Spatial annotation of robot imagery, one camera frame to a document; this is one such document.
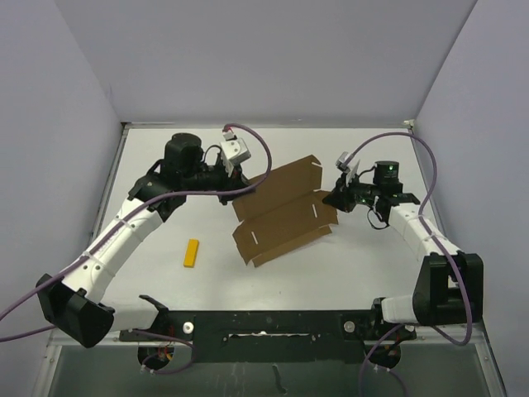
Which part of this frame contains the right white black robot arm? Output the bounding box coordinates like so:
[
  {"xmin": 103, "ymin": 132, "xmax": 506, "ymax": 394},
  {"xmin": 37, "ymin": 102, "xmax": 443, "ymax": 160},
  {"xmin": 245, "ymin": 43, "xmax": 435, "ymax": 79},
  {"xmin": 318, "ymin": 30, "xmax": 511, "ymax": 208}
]
[{"xmin": 322, "ymin": 157, "xmax": 484, "ymax": 338}]

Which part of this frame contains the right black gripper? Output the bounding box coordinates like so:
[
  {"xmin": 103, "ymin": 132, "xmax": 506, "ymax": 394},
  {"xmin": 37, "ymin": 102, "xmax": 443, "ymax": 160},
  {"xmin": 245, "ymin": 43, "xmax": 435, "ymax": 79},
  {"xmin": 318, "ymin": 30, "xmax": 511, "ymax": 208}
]
[{"xmin": 322, "ymin": 170, "xmax": 380, "ymax": 214}]

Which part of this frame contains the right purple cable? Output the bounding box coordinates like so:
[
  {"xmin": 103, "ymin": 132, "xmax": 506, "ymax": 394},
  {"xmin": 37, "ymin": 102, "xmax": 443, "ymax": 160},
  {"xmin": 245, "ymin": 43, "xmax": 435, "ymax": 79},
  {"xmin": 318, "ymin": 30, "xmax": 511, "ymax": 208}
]
[{"xmin": 360, "ymin": 131, "xmax": 473, "ymax": 397}]

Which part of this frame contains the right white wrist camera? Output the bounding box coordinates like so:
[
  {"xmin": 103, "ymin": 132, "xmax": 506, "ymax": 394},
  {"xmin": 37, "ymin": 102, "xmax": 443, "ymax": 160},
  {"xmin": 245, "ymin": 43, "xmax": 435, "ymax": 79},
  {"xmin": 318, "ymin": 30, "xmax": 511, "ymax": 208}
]
[{"xmin": 336, "ymin": 151, "xmax": 360, "ymax": 186}]

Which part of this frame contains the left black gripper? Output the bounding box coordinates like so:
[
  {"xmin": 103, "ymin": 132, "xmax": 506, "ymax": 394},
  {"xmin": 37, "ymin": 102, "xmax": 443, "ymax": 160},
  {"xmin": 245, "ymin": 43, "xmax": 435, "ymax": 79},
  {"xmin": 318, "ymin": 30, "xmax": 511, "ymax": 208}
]
[{"xmin": 183, "ymin": 159, "xmax": 255, "ymax": 205}]

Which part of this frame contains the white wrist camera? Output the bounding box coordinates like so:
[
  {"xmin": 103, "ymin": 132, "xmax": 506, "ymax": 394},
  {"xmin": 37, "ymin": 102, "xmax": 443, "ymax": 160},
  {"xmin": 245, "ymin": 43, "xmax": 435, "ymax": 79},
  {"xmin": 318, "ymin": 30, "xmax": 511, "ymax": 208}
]
[
  {"xmin": 220, "ymin": 130, "xmax": 251, "ymax": 175},
  {"xmin": 336, "ymin": 151, "xmax": 360, "ymax": 186}
]

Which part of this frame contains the yellow rectangular block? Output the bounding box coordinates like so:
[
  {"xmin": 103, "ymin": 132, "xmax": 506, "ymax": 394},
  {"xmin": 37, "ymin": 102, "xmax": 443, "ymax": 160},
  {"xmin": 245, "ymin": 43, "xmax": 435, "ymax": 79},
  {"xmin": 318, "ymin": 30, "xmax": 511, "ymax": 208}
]
[{"xmin": 183, "ymin": 239, "xmax": 199, "ymax": 268}]

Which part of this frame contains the brown cardboard box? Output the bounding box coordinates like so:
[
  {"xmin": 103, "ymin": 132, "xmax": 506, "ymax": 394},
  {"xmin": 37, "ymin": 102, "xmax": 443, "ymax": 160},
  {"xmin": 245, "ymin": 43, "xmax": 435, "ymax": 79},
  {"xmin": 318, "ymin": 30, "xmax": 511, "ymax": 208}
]
[{"xmin": 232, "ymin": 155, "xmax": 338, "ymax": 267}]

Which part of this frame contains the purple cable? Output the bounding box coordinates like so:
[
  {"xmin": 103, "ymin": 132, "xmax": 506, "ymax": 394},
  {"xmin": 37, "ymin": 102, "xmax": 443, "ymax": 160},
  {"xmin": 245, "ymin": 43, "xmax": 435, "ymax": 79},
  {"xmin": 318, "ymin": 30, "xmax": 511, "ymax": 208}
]
[
  {"xmin": 360, "ymin": 131, "xmax": 473, "ymax": 397},
  {"xmin": 0, "ymin": 122, "xmax": 273, "ymax": 375}
]

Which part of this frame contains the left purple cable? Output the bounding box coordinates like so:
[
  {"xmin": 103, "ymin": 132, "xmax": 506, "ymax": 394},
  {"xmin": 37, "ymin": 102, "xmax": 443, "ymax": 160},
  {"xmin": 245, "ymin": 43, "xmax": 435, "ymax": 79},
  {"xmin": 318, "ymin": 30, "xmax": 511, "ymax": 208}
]
[{"xmin": 0, "ymin": 122, "xmax": 273, "ymax": 375}]

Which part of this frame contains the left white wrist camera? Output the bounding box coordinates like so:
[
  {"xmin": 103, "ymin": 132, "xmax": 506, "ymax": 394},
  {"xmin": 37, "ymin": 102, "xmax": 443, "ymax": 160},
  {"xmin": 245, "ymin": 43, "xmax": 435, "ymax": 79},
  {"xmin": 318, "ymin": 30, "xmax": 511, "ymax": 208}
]
[{"xmin": 220, "ymin": 130, "xmax": 251, "ymax": 175}]

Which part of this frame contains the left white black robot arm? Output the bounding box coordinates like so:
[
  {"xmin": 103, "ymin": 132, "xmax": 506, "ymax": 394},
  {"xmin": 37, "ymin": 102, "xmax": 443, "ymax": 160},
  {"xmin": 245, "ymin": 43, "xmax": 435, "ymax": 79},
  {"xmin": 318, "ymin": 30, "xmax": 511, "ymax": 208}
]
[{"xmin": 36, "ymin": 132, "xmax": 250, "ymax": 348}]

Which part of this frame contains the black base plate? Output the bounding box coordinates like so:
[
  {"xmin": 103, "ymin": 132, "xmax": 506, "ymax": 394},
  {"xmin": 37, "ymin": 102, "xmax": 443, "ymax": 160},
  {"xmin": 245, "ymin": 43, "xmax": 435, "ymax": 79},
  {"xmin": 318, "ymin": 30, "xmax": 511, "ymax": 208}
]
[{"xmin": 119, "ymin": 310, "xmax": 392, "ymax": 364}]

